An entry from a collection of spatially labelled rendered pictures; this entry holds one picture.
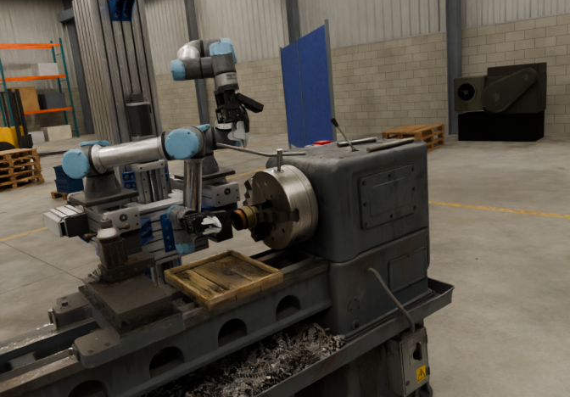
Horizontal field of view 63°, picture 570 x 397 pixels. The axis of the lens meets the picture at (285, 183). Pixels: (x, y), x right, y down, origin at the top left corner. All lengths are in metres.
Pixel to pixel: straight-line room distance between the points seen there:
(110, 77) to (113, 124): 0.21
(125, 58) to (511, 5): 10.25
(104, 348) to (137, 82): 1.32
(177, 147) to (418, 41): 11.04
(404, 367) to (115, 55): 1.88
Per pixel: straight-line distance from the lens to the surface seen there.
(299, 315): 1.82
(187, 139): 1.79
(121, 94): 2.32
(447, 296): 2.26
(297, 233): 1.74
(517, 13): 11.78
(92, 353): 1.42
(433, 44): 12.38
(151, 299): 1.48
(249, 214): 1.73
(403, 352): 2.18
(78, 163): 1.95
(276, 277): 1.68
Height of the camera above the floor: 1.55
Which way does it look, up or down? 12 degrees down
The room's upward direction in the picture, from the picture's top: 5 degrees counter-clockwise
